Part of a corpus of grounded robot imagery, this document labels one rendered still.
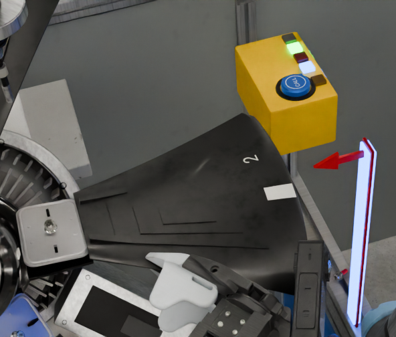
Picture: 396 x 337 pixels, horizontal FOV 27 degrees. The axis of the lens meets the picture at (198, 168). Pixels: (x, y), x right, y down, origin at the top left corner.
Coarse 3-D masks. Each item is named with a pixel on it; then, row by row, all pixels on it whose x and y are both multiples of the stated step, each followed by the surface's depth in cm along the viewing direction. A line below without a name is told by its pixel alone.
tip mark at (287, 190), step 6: (276, 186) 90; (282, 186) 90; (288, 186) 90; (270, 192) 89; (276, 192) 89; (282, 192) 89; (288, 192) 89; (294, 192) 90; (270, 198) 89; (276, 198) 89; (282, 198) 89
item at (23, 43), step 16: (32, 0) 79; (48, 0) 79; (32, 16) 79; (48, 16) 79; (16, 32) 80; (32, 32) 79; (16, 48) 80; (32, 48) 79; (16, 64) 80; (16, 80) 80; (0, 96) 80; (16, 96) 80; (0, 112) 80; (0, 128) 80
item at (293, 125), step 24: (240, 48) 124; (264, 48) 123; (240, 72) 124; (264, 72) 119; (288, 72) 119; (312, 72) 118; (240, 96) 129; (264, 96) 116; (288, 96) 115; (312, 96) 115; (336, 96) 115; (264, 120) 117; (288, 120) 115; (312, 120) 117; (288, 144) 118; (312, 144) 120
